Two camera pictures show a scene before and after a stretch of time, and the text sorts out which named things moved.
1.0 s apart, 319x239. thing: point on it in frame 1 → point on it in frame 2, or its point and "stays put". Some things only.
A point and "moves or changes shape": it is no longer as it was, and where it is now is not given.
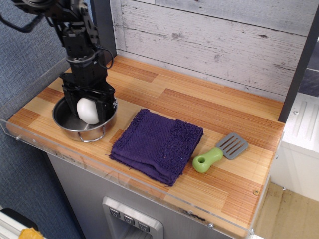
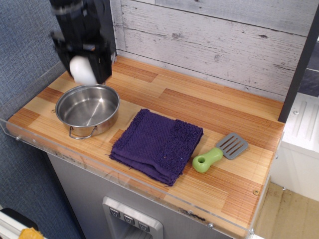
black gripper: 88,78 → 86,31
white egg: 86,110 moves or changes shape
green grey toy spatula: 229,147 stays put
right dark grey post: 301,70 stays put
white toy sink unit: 295,167 stays put
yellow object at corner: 30,233 stays put
